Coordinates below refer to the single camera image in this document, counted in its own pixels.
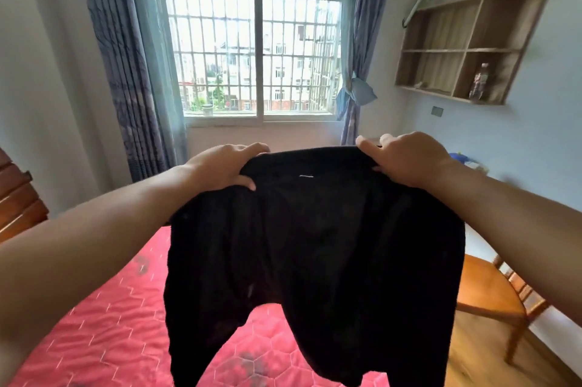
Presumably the wooden wall shelf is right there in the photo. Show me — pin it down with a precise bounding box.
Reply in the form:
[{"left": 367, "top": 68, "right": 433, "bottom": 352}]
[{"left": 394, "top": 0, "right": 554, "bottom": 106}]

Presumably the person's right hand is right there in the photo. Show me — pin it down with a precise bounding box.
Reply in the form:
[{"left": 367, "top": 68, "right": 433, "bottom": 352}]
[{"left": 355, "top": 130, "right": 460, "bottom": 190}]

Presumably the red quilted mattress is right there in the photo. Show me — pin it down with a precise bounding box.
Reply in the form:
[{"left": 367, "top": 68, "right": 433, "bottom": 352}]
[{"left": 8, "top": 225, "right": 392, "bottom": 387}]

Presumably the orange wooden chair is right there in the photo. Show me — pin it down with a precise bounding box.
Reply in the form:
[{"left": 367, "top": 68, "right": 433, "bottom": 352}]
[{"left": 456, "top": 254, "right": 551, "bottom": 365}]

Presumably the clear plastic bottle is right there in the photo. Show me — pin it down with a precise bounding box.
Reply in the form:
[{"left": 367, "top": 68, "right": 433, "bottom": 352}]
[{"left": 468, "top": 62, "right": 490, "bottom": 103}]

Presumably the person's left hand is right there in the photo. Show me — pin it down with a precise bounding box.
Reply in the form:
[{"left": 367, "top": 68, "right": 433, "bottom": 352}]
[{"left": 181, "top": 142, "right": 272, "bottom": 192}]

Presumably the person's left forearm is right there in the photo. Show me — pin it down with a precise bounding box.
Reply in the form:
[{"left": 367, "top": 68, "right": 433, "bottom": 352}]
[{"left": 0, "top": 166, "right": 196, "bottom": 374}]

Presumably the person's right forearm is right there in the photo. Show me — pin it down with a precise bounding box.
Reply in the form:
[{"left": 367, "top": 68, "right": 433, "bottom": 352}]
[{"left": 427, "top": 163, "right": 582, "bottom": 328}]

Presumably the dark navy jacket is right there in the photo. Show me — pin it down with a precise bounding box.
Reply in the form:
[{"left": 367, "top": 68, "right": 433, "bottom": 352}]
[{"left": 163, "top": 145, "right": 467, "bottom": 387}]

